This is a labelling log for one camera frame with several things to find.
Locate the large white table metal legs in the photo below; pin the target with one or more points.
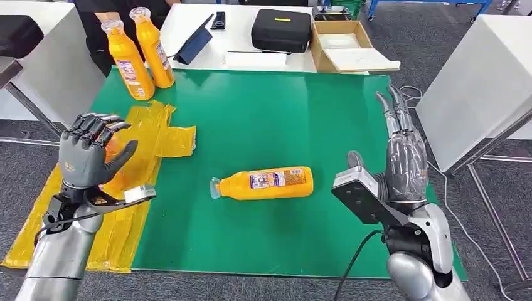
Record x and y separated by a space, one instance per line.
474 87

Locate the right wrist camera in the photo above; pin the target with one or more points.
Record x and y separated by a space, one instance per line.
361 195

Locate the white foam pad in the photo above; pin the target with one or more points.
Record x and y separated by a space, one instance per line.
338 40

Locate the white paper sheet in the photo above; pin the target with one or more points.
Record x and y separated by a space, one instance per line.
253 60

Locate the plain black zip case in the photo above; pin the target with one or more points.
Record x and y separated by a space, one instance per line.
18 35

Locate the black phone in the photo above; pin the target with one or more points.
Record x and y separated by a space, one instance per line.
218 21

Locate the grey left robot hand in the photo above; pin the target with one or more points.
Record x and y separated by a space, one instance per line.
83 162

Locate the small black device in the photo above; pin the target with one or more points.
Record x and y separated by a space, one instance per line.
331 13

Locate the grey metal table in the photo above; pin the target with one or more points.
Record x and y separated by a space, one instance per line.
8 70

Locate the black zip case yellow tag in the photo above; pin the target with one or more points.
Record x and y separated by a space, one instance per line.
281 34

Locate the person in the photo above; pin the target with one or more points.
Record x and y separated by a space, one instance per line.
93 41

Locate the tablet in blue case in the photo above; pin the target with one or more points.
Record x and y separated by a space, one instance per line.
195 45

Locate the yellow plastic sheet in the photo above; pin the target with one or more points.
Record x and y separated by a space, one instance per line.
137 133

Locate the white sheet on box flap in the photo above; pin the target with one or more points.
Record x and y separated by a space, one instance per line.
361 60

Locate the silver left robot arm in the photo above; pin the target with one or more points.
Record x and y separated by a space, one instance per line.
62 257

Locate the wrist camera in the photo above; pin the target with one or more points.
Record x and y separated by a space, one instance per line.
139 194
361 195

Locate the cardboard box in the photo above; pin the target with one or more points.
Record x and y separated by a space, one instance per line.
319 54

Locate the white table with tablet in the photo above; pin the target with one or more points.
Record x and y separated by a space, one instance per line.
237 31

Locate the blue metal frame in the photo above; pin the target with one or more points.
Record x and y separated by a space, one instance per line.
428 2

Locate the green crate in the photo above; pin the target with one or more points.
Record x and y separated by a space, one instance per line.
348 5

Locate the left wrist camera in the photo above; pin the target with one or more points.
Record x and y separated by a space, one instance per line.
139 194

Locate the green table mat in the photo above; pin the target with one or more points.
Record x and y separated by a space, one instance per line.
270 124

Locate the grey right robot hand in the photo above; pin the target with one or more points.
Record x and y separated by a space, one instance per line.
407 166

